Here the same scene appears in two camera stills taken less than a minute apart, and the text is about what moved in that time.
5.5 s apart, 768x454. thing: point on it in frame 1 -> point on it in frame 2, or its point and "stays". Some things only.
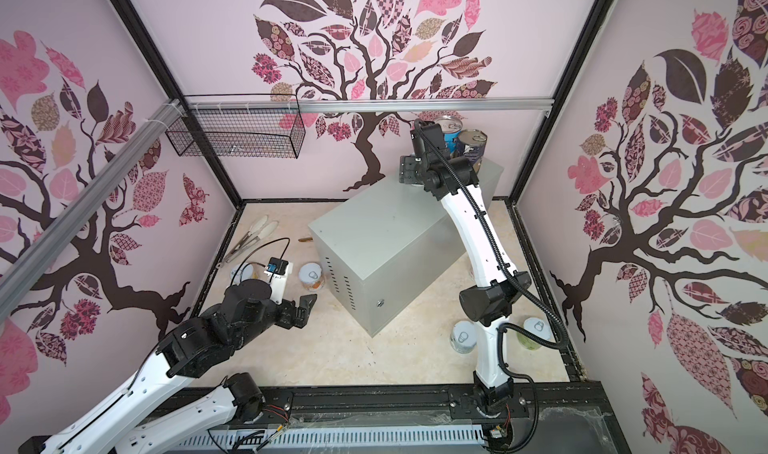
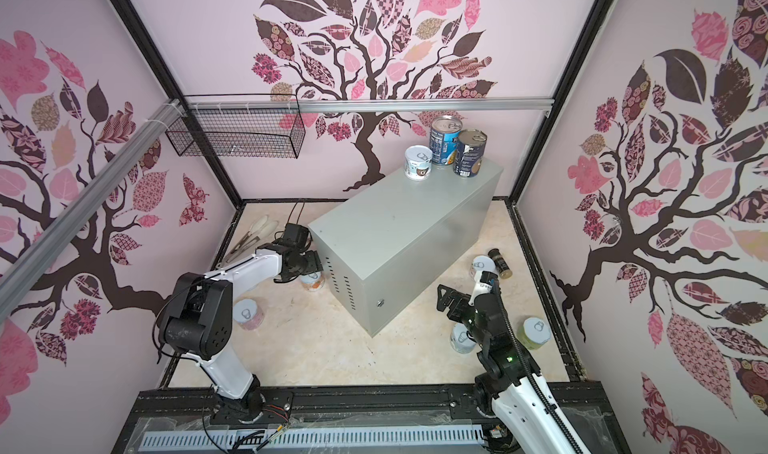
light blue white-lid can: (463, 337) stays
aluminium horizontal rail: (368, 105) stays
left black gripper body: (286, 317) -> (307, 263)
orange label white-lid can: (311, 276) stays
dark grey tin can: (472, 144) stays
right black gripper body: (413, 174) -> (471, 324)
